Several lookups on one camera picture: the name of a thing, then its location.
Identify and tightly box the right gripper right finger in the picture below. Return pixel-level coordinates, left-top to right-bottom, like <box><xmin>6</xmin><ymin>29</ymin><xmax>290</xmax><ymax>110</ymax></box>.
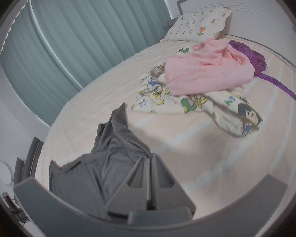
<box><xmin>150</xmin><ymin>153</ymin><xmax>196</xmax><ymax>215</ymax></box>

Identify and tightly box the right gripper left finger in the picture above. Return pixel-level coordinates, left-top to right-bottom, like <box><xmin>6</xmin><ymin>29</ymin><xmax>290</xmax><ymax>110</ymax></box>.
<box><xmin>106</xmin><ymin>157</ymin><xmax>149</xmax><ymax>218</ymax></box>

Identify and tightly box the black garment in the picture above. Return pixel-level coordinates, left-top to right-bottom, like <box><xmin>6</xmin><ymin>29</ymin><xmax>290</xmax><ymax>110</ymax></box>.
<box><xmin>49</xmin><ymin>102</ymin><xmax>158</xmax><ymax>220</ymax></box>

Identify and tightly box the bed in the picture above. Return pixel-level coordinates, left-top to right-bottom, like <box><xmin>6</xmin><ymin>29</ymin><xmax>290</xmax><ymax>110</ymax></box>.
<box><xmin>36</xmin><ymin>0</ymin><xmax>296</xmax><ymax>222</ymax></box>

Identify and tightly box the white cartoon printed garment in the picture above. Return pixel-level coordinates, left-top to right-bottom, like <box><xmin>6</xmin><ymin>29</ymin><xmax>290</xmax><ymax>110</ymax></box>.
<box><xmin>131</xmin><ymin>46</ymin><xmax>264</xmax><ymax>138</ymax></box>

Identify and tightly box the pink garment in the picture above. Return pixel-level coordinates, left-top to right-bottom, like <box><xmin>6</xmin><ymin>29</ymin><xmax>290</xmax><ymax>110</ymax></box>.
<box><xmin>164</xmin><ymin>39</ymin><xmax>255</xmax><ymax>96</ymax></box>

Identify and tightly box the blue-green curtain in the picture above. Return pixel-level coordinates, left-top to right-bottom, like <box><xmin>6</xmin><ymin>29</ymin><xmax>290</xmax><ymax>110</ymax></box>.
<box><xmin>30</xmin><ymin>0</ymin><xmax>173</xmax><ymax>91</ymax></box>
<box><xmin>0</xmin><ymin>6</ymin><xmax>82</xmax><ymax>128</ymax></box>

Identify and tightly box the purple satin garment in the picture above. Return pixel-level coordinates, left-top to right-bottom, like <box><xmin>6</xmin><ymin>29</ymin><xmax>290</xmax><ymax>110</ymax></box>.
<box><xmin>228</xmin><ymin>40</ymin><xmax>296</xmax><ymax>108</ymax></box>

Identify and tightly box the grey bedside table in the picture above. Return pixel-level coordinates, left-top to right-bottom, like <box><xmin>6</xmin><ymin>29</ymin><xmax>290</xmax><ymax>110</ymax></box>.
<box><xmin>157</xmin><ymin>18</ymin><xmax>178</xmax><ymax>43</ymax></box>

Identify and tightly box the white flower printed pillow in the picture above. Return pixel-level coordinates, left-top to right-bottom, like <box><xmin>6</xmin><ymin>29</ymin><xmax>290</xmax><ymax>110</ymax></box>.
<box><xmin>163</xmin><ymin>6</ymin><xmax>232</xmax><ymax>43</ymax></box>

